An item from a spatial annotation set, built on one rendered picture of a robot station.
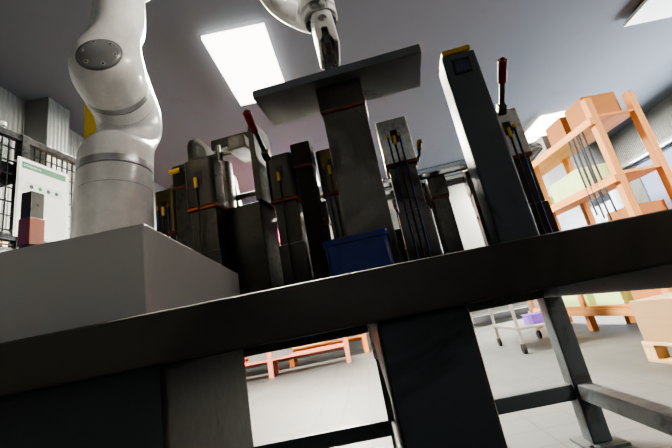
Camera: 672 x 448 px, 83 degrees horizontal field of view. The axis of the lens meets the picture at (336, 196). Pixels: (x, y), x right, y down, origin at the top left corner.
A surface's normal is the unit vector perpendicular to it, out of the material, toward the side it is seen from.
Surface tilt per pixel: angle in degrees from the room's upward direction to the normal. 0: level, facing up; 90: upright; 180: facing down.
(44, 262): 90
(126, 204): 87
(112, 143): 85
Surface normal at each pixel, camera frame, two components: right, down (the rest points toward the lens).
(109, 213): 0.36, -0.41
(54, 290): -0.07, -0.29
